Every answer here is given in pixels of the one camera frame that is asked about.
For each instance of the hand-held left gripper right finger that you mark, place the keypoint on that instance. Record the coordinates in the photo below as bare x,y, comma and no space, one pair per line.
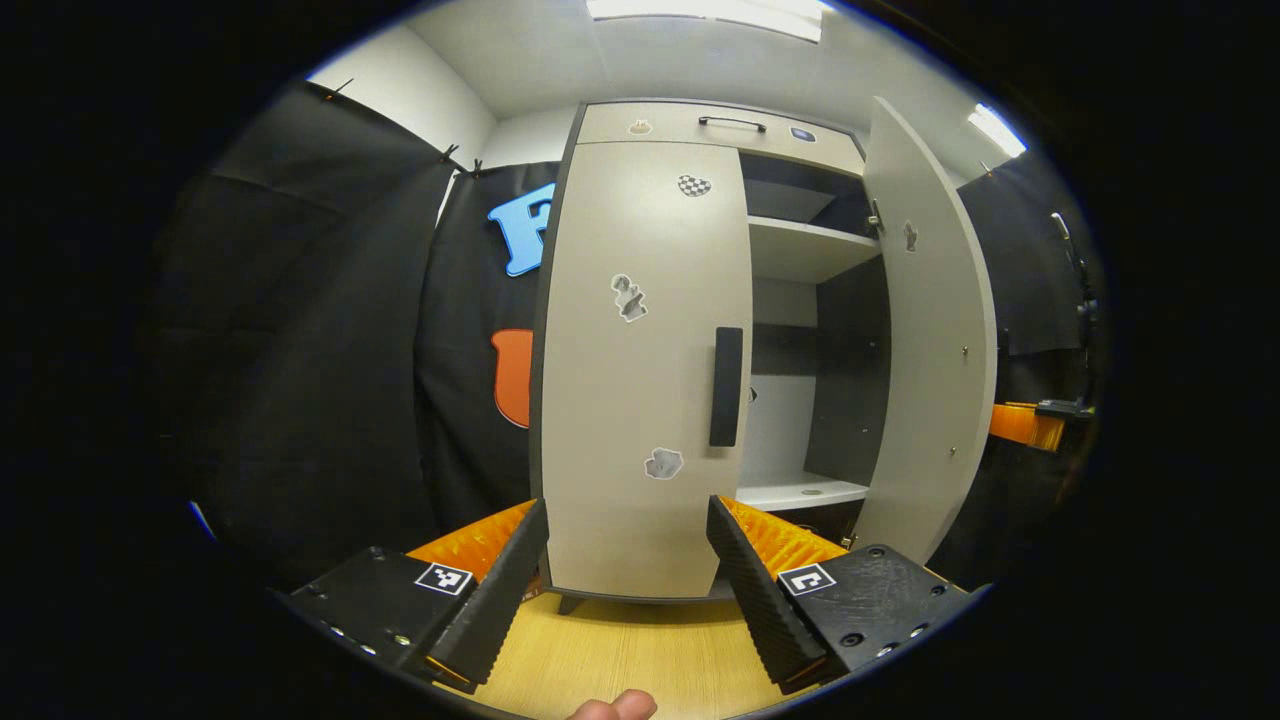
762,600

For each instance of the long ceiling light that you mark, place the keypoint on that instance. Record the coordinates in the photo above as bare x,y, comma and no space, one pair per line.
710,12

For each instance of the thin dark pole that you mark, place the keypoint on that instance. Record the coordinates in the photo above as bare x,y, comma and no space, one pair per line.
1078,270

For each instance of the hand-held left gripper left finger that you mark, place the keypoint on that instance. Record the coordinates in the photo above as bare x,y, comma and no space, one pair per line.
492,600

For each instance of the beige cabinet drawer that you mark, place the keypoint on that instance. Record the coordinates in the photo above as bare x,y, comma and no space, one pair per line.
680,125

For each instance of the small ceiling light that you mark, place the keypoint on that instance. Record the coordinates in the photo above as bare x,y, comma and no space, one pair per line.
996,130

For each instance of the beige double-door shoe cabinet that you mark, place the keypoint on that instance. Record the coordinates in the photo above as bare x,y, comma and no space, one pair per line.
805,250

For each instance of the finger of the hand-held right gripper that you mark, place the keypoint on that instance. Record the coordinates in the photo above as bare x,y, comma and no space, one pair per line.
1025,425

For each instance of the beige cabinet door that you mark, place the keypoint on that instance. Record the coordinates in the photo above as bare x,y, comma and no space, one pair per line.
930,350
640,400

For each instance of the black backdrop cloth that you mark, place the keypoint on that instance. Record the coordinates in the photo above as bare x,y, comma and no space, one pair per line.
300,350
465,330
1030,290

